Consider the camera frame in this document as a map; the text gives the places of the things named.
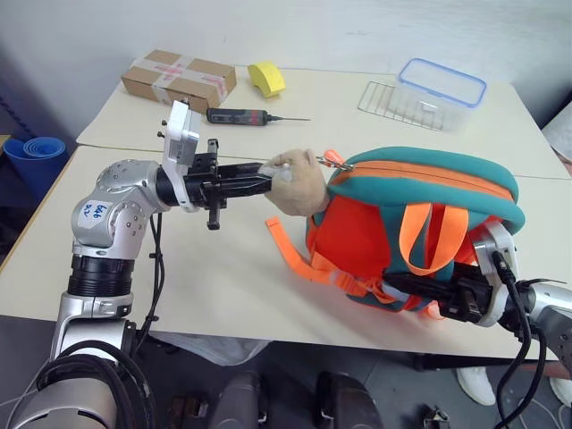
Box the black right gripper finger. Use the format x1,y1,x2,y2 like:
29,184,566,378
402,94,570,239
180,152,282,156
383,271,453,292
400,286,443,307

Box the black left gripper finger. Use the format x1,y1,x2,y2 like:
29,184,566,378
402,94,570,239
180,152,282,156
216,161,274,179
203,174,274,201

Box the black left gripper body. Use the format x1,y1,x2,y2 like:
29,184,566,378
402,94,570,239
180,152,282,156
181,138,230,231

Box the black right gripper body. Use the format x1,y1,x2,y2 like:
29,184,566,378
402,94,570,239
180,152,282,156
435,263,495,325

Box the orange and teal backpack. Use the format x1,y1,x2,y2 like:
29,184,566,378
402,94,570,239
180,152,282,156
265,146,526,321

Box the taped brown cardboard box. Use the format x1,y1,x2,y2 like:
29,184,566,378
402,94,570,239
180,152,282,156
120,49,238,105

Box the black and red electric screwdriver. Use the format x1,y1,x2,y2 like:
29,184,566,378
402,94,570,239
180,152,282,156
206,106,312,127

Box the white shoe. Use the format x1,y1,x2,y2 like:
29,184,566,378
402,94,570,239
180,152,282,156
548,377,572,408
455,366,498,407

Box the yellow foam block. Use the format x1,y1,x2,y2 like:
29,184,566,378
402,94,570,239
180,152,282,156
248,61,287,99

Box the white sticker with blue writing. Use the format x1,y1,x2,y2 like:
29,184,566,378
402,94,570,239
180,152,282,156
80,198,115,225

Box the dark rounded shape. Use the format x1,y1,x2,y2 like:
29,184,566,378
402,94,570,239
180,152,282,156
209,370,269,429
315,370,381,429

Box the white plastic bag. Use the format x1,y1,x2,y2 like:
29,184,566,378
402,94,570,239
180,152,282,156
172,332,272,366

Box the blue rolled mat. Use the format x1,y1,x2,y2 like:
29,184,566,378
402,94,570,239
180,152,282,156
3,136,68,202

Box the clear container with blue lid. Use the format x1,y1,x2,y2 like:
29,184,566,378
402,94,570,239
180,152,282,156
386,57,488,134

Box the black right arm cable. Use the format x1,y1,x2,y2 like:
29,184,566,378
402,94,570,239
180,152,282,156
491,251,547,429

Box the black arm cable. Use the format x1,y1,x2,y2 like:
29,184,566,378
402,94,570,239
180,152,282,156
491,251,547,429
34,213,166,429

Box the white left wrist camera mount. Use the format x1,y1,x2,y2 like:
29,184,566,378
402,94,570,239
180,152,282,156
158,100,202,214

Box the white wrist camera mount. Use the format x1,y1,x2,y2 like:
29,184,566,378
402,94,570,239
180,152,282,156
158,100,202,214
472,220,520,327

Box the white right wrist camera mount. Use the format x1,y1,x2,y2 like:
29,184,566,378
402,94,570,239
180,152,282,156
472,220,520,327

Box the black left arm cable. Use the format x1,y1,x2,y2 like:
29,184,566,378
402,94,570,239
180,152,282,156
34,213,166,429

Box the metal wire rack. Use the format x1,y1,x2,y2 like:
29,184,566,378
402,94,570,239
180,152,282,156
357,80,448,131

